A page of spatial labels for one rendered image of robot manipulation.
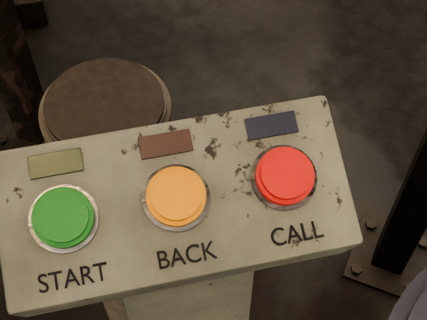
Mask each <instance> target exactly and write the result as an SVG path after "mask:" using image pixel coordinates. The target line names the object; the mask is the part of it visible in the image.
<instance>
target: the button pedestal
mask: <svg viewBox="0 0 427 320"><path fill-rule="evenodd" d="M291 110H294V113H295V118H296V121H297V125H298V129H299V132H296V133H289V134H285V135H278V136H275V137H267V138H261V139H257V140H251V141H249V140H248V135H247V130H246V126H245V121H244V119H246V118H251V117H257V116H265V115H268V114H276V113H280V112H286V111H291ZM185 129H189V131H190V134H191V140H192V144H193V149H194V150H193V151H190V152H183V153H180V154H172V155H169V156H162V157H155V158H151V159H145V160H142V158H141V155H140V148H139V141H138V137H145V136H149V135H156V134H160V133H167V132H171V131H178V130H185ZM277 147H291V148H294V149H297V150H299V151H301V152H302V153H303V154H305V155H306V156H307V157H308V159H309V160H310V161H311V164H312V165H313V168H314V171H315V182H314V185H313V188H312V189H311V192H310V193H309V194H308V195H307V196H306V197H305V198H304V199H303V200H302V201H301V202H299V203H297V204H293V205H291V206H280V205H277V204H273V203H271V202H270V201H268V200H267V199H266V198H264V196H263V195H262V194H261V193H260V192H259V190H258V188H257V185H256V182H255V171H256V167H257V165H258V163H259V161H260V160H261V158H262V157H263V155H264V154H265V153H267V152H268V151H270V150H271V149H274V148H277ZM77 148H81V153H82V158H83V166H84V171H77V172H74V173H67V174H63V175H56V176H52V177H45V178H38V179H35V180H31V179H30V176H29V167H28V162H27V157H30V156H37V155H41V154H48V153H52V152H59V151H63V150H70V149H77ZM172 166H180V167H184V168H187V169H190V170H191V171H193V172H195V173H196V174H197V175H198V176H199V177H200V178H201V180H202V181H203V183H204V185H205V189H206V193H207V199H206V203H205V207H204V209H203V211H202V213H201V215H200V216H199V217H198V218H197V219H196V220H195V221H193V222H192V223H190V224H188V225H185V226H182V227H171V226H167V225H164V224H162V223H160V222H159V221H157V220H156V219H155V218H154V217H153V216H152V215H151V213H150V211H149V208H148V207H147V202H146V190H147V186H148V184H149V182H150V181H151V179H152V177H153V176H154V175H155V174H157V172H159V171H161V170H163V169H165V168H168V167H172ZM57 187H70V188H73V189H77V190H78V191H80V192H82V193H83V194H84V195H85V196H86V197H87V198H88V199H89V201H90V202H91V205H92V206H93V210H94V214H95V221H94V224H93V228H92V230H91V232H90V234H89V236H88V237H87V238H86V239H85V240H84V241H83V242H82V243H80V244H79V245H77V246H74V247H71V248H66V249H58V248H53V247H51V246H48V245H47V244H45V243H44V242H42V240H40V239H39V238H38V237H37V235H36V233H35V232H34V229H33V228H32V223H31V215H32V209H33V207H34V205H35V203H36V201H37V200H38V199H39V198H40V197H41V196H42V195H43V194H44V193H45V192H47V191H49V190H51V189H54V188H57ZM362 243H363V237H362V232H361V229H360V224H359V221H358V217H357V214H356V209H355V205H354V202H353V198H352V195H351V190H350V187H349V183H348V178H347V175H346V170H345V168H344V163H343V160H342V155H341V151H340V148H339V144H338V141H337V136H336V132H335V129H334V124H333V121H332V116H331V114H330V109H329V105H328V101H327V99H326V98H325V96H321V95H320V96H316V97H309V98H302V99H298V100H291V101H287V102H280V103H273V104H269V105H261V106H258V107H251V108H246V109H240V110H232V111H229V112H221V113H217V114H210V115H206V116H200V117H192V118H188V119H181V120H177V121H170V122H166V123H159V124H152V125H148V126H141V127H137V128H130V129H126V130H119V131H112V132H108V133H101V134H97V135H90V136H86V137H79V138H72V139H68V140H61V141H57V142H50V143H43V144H39V145H31V146H28V147H21V148H16V149H10V150H2V151H0V262H1V272H2V277H3V286H4V295H5V301H6V310H7V312H8V314H9V315H12V316H21V317H31V316H36V315H40V314H45V313H49V312H55V311H59V310H65V309H71V308H74V307H80V306H84V305H90V304H93V303H99V302H105V301H108V300H114V299H118V298H121V299H122V302H123V305H124V308H125V312H126V316H127V319H128V320H249V314H250V303H251V297H252V286H253V280H254V271H255V270H261V269H267V268H271V267H276V266H280V265H286V264H290V263H296V262H301V261H305V260H311V259H314V258H320V257H326V256H330V255H336V254H340V253H344V252H346V251H348V250H350V249H353V248H355V247H357V246H359V245H361V244H362Z"/></svg>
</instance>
